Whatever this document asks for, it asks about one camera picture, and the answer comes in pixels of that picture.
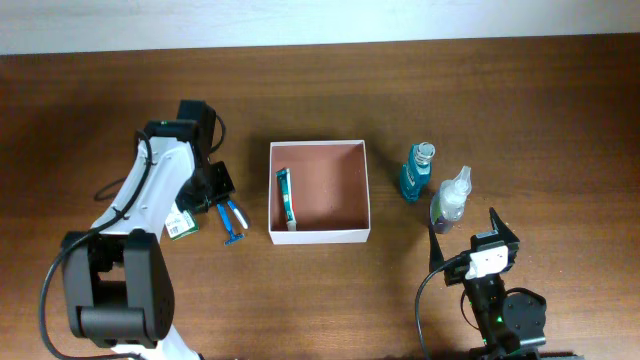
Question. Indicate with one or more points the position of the green toothpaste tube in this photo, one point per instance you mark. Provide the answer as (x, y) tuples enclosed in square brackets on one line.
[(284, 180)]

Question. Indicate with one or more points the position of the blue disposable razor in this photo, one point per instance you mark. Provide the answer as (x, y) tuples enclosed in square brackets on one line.
[(233, 237)]

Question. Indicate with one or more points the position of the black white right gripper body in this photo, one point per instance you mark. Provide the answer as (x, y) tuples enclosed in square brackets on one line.
[(455, 272)]

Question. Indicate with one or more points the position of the blue white toothbrush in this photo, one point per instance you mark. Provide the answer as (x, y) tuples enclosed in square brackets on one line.
[(238, 214)]

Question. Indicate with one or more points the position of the pink open cardboard box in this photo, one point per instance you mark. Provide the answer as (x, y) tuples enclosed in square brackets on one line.
[(330, 191)]

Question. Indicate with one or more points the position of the white green packet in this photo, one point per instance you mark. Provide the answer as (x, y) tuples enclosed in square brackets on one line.
[(180, 223)]

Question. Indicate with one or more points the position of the teal mouthwash bottle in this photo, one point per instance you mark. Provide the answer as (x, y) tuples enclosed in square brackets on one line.
[(416, 172)]

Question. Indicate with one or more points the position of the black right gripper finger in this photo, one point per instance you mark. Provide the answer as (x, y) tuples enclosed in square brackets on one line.
[(436, 258), (500, 227)]

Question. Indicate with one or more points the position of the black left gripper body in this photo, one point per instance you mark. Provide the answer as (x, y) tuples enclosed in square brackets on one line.
[(195, 193)]

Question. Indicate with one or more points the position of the clear purple spray bottle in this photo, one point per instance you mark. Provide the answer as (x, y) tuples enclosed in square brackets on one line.
[(448, 204)]

